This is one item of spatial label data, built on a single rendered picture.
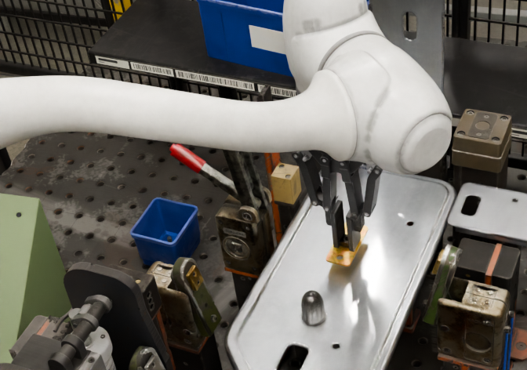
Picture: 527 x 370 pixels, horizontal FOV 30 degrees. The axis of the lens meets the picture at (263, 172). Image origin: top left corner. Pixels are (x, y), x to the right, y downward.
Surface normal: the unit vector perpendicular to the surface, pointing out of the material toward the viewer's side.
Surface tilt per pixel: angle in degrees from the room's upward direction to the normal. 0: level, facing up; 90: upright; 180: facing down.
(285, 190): 90
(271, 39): 90
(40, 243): 90
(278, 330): 0
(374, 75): 5
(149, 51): 0
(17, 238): 42
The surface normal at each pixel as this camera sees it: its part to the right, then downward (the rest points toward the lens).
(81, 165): -0.11, -0.75
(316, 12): -0.29, 0.28
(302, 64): -0.87, 0.38
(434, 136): 0.54, 0.54
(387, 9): -0.40, 0.64
